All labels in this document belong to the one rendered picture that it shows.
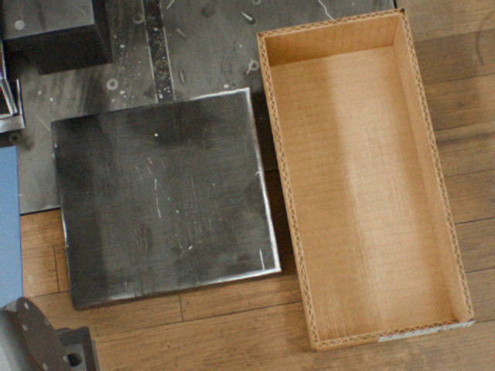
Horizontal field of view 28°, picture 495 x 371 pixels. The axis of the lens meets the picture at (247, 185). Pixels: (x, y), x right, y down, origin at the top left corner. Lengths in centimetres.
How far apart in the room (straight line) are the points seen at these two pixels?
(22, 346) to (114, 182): 34
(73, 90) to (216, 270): 21
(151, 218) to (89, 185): 6
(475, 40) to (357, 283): 24
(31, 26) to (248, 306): 28
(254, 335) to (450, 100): 26
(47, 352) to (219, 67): 40
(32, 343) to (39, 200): 35
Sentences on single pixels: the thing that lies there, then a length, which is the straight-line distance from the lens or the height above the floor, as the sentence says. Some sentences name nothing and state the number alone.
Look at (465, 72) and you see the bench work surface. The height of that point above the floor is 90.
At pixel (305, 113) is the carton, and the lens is 85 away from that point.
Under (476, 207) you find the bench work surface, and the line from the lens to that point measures 85.
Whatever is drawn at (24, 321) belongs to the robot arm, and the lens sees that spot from 53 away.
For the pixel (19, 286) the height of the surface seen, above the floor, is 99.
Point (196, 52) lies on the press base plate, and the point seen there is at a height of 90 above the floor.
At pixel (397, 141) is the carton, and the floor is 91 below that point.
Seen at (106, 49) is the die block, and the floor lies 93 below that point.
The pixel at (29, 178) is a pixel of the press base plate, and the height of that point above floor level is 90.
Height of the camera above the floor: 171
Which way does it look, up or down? 75 degrees down
